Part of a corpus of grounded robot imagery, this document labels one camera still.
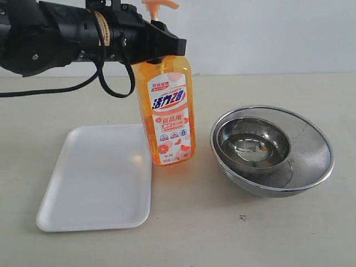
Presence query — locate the orange dish soap pump bottle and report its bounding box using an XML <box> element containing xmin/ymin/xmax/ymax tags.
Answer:
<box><xmin>133</xmin><ymin>1</ymin><xmax>196</xmax><ymax>166</ymax></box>

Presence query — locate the steel mesh strainer basket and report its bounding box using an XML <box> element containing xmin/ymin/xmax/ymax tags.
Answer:
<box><xmin>210</xmin><ymin>105</ymin><xmax>334</xmax><ymax>197</ymax></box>

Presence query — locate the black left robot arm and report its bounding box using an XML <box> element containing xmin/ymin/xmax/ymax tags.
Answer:
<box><xmin>1</xmin><ymin>1</ymin><xmax>186</xmax><ymax>77</ymax></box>

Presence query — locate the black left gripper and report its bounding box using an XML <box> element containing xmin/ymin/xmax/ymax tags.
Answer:
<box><xmin>107</xmin><ymin>3</ymin><xmax>187</xmax><ymax>64</ymax></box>

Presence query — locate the white rectangular plastic tray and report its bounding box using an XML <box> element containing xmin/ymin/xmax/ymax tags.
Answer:
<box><xmin>36</xmin><ymin>124</ymin><xmax>152</xmax><ymax>233</ymax></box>

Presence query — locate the small stainless steel bowl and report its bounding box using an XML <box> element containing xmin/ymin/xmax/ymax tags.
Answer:
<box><xmin>213</xmin><ymin>116</ymin><xmax>291</xmax><ymax>174</ymax></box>

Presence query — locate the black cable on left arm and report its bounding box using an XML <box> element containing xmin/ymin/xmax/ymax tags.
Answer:
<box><xmin>0</xmin><ymin>8</ymin><xmax>135</xmax><ymax>98</ymax></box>

